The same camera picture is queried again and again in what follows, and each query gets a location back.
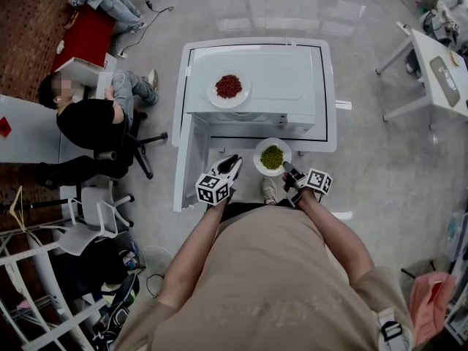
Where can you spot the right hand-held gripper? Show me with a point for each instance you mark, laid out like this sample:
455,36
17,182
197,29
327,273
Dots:
318,181

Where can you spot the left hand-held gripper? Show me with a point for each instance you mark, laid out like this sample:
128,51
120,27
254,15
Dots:
214,190

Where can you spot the white plate of green beans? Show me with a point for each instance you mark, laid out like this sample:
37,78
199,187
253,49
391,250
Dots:
272,156

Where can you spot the white work table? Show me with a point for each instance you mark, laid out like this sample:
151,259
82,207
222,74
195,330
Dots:
278,82

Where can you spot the person's right forearm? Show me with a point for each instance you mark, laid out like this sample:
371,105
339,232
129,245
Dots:
340,240

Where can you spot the person's left forearm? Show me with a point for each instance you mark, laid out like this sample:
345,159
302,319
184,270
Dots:
190,262

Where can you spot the person's right hand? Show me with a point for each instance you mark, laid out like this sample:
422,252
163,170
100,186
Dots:
285,183

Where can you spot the person's beige shoe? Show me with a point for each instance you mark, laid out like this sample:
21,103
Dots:
270,190

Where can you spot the white plate of red beans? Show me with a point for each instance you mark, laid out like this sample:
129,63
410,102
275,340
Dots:
228,86

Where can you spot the white table with black line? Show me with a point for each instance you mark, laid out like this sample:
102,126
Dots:
329,86

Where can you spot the black office chair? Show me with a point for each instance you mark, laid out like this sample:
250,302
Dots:
139,148

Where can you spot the person's beige shirt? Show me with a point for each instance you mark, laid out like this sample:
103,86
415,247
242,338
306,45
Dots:
274,287

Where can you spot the white chair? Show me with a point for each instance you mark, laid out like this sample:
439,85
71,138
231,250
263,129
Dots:
91,221

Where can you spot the white power strip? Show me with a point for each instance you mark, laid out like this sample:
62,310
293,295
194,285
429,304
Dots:
121,53

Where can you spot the grey tray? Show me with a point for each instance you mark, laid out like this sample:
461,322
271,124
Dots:
444,80

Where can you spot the small white table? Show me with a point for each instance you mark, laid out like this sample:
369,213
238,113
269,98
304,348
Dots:
424,49

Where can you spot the pink bag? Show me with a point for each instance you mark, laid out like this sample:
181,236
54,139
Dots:
431,305

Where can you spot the wooden clothes hanger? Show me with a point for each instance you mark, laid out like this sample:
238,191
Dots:
18,210

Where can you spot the white metal rack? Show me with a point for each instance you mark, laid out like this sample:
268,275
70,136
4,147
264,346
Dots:
36,269

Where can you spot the red wall sign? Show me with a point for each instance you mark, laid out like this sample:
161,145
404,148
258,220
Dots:
5,126

